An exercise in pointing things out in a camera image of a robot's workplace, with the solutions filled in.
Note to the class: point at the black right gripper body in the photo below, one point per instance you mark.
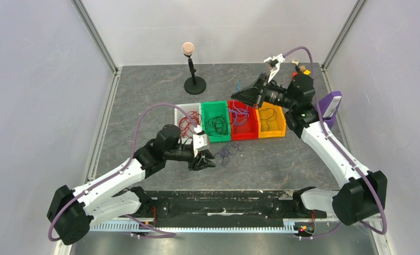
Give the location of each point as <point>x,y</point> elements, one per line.
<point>260,90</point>

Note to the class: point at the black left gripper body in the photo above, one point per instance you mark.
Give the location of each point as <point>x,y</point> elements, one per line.
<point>184,154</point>

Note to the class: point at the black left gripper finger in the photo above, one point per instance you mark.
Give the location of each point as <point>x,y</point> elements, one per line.
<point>208,159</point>
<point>198,163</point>

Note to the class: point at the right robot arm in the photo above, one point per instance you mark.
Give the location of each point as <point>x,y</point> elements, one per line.
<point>362,192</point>

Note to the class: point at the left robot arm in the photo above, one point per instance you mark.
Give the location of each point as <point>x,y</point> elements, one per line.
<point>73,212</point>

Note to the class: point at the red plastic bin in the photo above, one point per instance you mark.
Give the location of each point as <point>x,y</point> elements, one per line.
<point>243,121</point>

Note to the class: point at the white transparent plastic bin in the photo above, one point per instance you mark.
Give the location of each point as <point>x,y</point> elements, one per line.
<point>186,127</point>

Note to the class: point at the orange plastic bin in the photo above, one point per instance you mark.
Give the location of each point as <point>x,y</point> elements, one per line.
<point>271,121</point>

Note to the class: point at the green plastic bin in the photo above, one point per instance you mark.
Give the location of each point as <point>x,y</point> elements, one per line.
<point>216,123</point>

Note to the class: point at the black microphone stand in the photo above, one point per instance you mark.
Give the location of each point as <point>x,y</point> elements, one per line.
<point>194,85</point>

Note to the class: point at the purple metronome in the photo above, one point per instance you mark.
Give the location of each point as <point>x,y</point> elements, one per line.
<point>329,106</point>

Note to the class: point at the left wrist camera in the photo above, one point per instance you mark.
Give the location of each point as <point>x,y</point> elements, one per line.
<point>200,140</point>

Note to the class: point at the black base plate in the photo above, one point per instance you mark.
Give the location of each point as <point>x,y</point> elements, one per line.
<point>227,208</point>

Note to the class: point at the white cable duct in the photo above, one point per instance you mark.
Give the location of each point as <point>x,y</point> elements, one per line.
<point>126,225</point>

